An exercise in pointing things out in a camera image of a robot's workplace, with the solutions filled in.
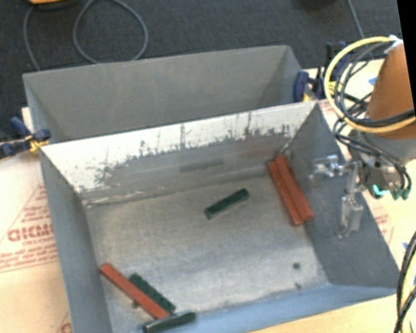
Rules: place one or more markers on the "grey metal bin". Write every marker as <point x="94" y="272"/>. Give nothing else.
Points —
<point x="206" y="249"/>

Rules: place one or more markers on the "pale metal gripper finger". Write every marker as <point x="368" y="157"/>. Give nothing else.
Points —
<point x="328" y="168"/>
<point x="352" y="212"/>

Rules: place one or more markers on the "dark green flat block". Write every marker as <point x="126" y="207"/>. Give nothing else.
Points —
<point x="154" y="294"/>
<point x="226" y="203"/>
<point x="169" y="323"/>

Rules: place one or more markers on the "red-brown flat block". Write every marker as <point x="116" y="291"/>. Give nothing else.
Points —
<point x="297" y="190"/>
<point x="134" y="290"/>
<point x="285" y="196"/>

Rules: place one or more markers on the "brown cardboard board red print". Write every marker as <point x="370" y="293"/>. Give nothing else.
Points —
<point x="27" y="310"/>

